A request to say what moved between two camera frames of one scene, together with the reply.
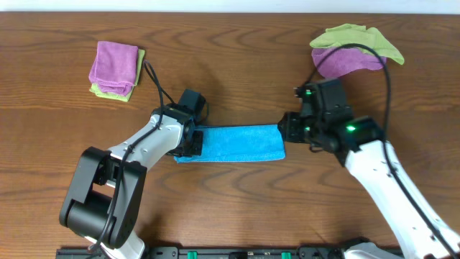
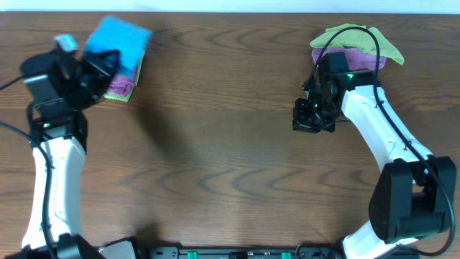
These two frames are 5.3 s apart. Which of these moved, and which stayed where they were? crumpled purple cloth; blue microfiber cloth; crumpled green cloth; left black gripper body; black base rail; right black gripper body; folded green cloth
Moved: right black gripper body; left black gripper body; blue microfiber cloth
Stayed: folded green cloth; crumpled green cloth; black base rail; crumpled purple cloth
